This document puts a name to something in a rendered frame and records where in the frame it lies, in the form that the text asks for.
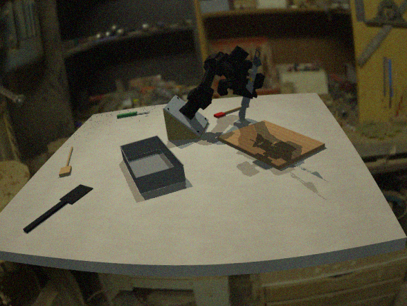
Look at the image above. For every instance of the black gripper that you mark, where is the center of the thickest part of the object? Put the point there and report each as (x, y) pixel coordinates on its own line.
(238, 85)

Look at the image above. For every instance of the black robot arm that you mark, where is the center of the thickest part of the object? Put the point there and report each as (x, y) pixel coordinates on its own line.
(201, 96)

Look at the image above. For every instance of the black spatula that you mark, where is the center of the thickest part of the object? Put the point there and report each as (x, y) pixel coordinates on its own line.
(71, 197)

